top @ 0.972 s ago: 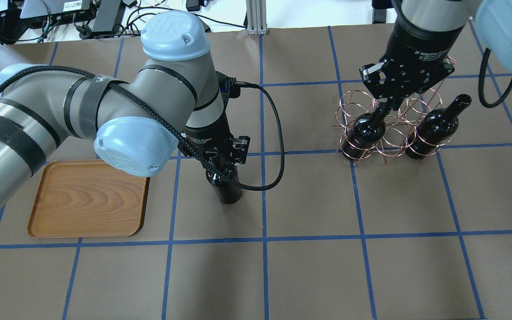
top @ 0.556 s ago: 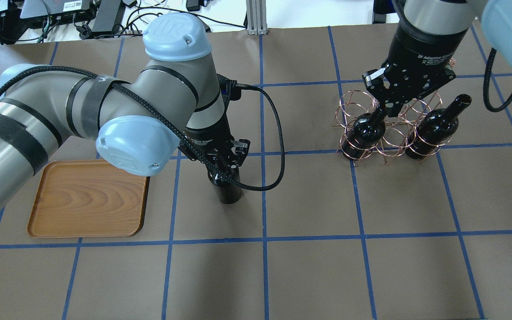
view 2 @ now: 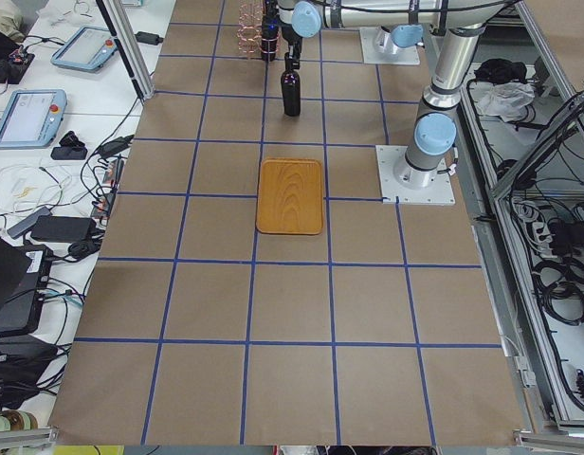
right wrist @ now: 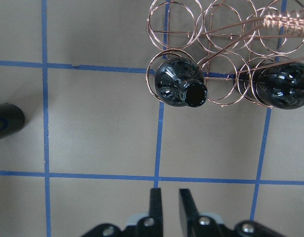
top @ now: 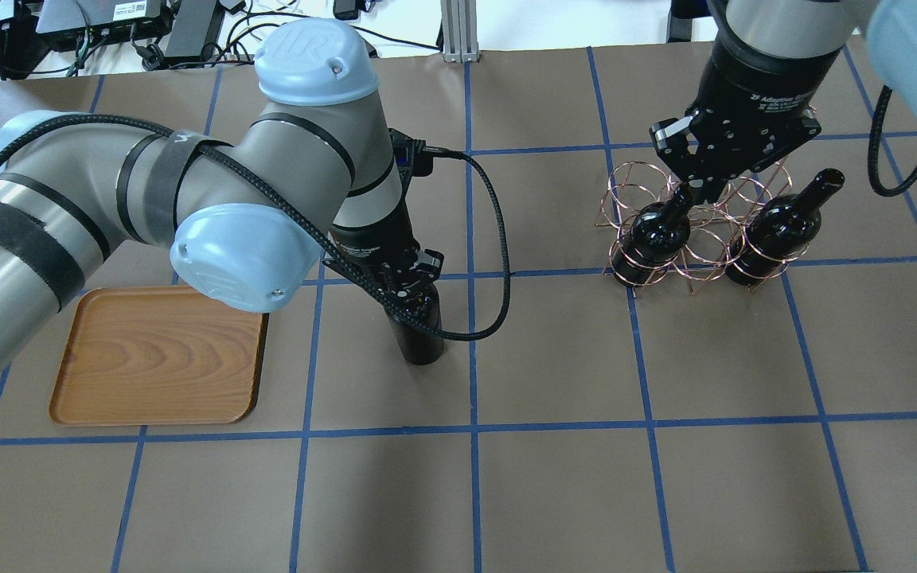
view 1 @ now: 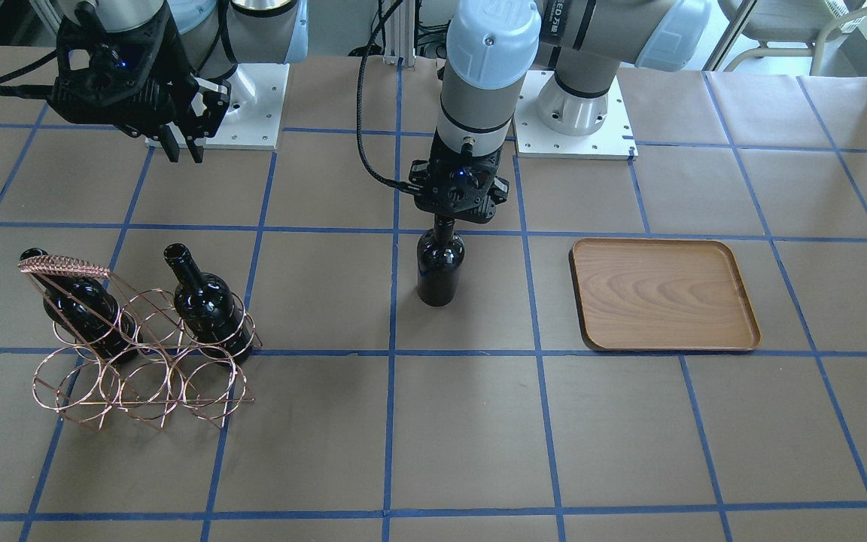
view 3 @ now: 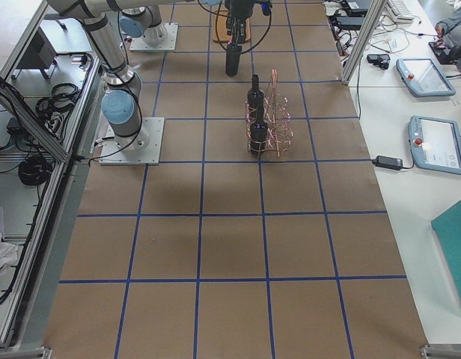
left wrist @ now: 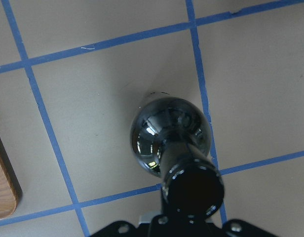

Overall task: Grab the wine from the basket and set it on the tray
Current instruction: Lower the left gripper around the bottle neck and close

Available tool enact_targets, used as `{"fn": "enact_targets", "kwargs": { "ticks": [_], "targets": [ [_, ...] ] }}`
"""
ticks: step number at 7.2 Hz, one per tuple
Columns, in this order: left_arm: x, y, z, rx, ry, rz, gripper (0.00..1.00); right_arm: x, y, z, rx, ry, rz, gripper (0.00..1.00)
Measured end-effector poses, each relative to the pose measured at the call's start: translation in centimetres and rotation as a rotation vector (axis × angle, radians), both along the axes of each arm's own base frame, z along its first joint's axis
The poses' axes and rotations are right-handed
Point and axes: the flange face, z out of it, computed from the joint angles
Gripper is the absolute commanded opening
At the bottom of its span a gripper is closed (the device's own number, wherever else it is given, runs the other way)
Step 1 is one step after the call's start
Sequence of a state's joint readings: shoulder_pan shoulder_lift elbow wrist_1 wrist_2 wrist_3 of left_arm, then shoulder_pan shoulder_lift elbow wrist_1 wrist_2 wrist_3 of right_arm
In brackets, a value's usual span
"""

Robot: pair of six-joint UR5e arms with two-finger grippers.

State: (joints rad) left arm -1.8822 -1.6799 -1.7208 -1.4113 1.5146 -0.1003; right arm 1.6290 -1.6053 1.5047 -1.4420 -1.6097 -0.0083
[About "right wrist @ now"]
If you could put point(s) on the copper wire bottle basket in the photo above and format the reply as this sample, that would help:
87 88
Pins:
266 35

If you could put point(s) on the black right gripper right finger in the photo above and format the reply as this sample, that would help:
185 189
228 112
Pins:
195 224

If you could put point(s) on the dark wine bottle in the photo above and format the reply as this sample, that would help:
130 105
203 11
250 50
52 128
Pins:
280 86
12 119
179 82

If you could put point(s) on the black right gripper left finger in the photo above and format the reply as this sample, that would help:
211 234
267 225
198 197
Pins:
150 225

